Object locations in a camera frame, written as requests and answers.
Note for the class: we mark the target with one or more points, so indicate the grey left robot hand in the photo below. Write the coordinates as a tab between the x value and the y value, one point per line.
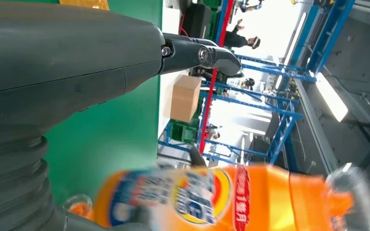
60	57

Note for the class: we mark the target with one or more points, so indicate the ceiling lamp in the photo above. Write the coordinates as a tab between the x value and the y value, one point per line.
331	97

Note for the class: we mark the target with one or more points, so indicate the grey ceiling rail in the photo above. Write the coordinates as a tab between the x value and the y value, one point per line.
316	134

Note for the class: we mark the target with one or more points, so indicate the red post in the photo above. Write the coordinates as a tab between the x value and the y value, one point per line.
210	95

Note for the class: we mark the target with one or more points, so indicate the green table board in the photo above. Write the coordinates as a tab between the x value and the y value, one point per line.
108	143

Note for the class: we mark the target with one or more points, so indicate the person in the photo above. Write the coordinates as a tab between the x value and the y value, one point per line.
248	83
236	39
213	132

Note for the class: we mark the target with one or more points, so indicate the black carrying case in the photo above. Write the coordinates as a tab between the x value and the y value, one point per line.
197	20

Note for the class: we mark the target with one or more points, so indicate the cardboard box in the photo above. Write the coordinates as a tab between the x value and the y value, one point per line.
185	98

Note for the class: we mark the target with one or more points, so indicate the blue cart frame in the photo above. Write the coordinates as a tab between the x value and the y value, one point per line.
280	137

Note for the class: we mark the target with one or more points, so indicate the green plastic crate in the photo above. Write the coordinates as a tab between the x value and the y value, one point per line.
185	134

